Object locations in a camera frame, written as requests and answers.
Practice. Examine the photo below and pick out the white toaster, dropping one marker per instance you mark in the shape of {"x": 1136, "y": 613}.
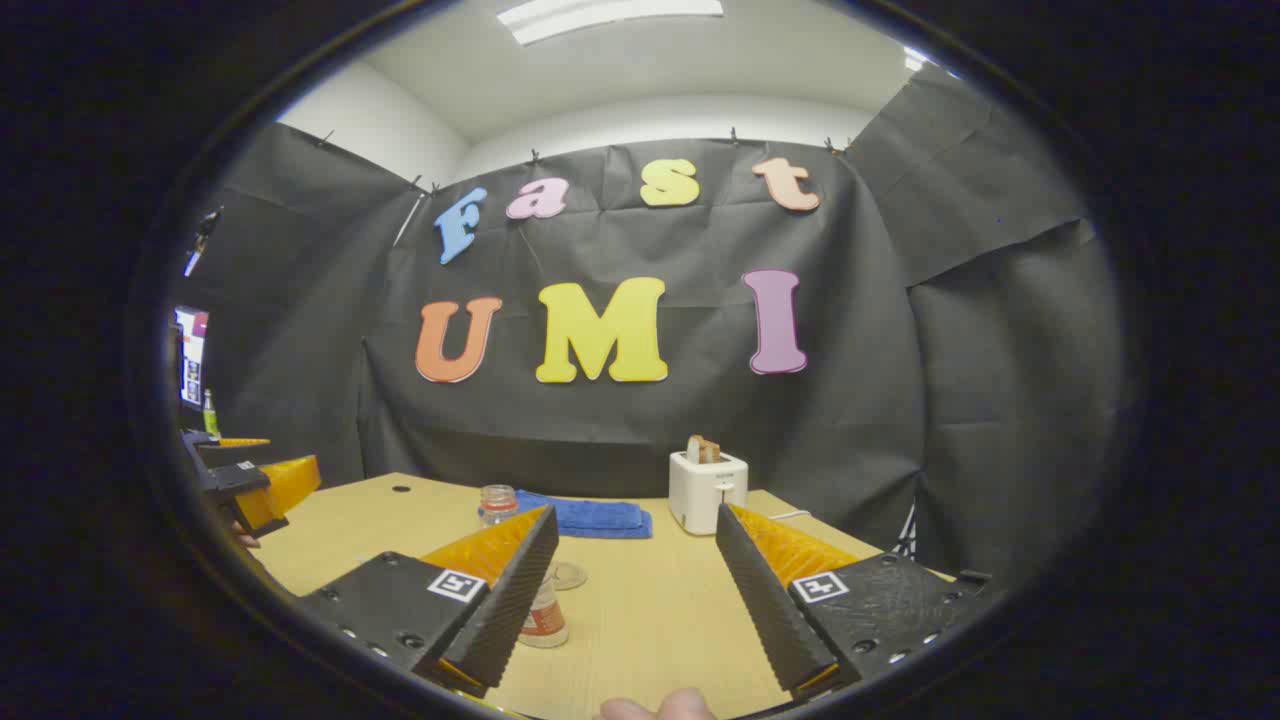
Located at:
{"x": 705, "y": 495}

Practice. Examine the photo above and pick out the toast slice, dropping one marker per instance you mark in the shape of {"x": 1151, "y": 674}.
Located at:
{"x": 703, "y": 449}

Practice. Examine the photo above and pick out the small ceiling light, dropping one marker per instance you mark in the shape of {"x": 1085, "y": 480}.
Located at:
{"x": 915, "y": 58}

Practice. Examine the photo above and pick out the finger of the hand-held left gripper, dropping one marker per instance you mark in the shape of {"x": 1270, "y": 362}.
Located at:
{"x": 230, "y": 453}
{"x": 285, "y": 485}

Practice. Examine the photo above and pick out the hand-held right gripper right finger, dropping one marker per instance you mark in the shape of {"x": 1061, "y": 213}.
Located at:
{"x": 765, "y": 610}

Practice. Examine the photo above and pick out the blue folded towel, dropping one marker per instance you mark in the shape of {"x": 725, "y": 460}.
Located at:
{"x": 595, "y": 518}

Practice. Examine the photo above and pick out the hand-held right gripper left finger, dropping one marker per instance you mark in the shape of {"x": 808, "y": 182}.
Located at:
{"x": 510, "y": 610}

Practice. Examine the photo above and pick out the long ceiling light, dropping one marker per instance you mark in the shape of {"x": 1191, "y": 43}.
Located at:
{"x": 610, "y": 17}

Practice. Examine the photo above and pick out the clear plastic water bottle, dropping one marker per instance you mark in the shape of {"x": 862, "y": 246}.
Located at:
{"x": 546, "y": 620}

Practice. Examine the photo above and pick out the black backdrop cloth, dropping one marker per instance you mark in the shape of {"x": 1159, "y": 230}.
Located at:
{"x": 900, "y": 400}

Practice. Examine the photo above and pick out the round wooden coaster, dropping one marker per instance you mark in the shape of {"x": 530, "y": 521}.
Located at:
{"x": 570, "y": 575}

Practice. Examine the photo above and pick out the computer monitor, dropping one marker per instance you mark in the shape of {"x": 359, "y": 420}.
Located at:
{"x": 191, "y": 355}

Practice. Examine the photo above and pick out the green drink bottle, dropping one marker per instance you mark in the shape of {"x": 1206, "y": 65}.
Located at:
{"x": 210, "y": 412}

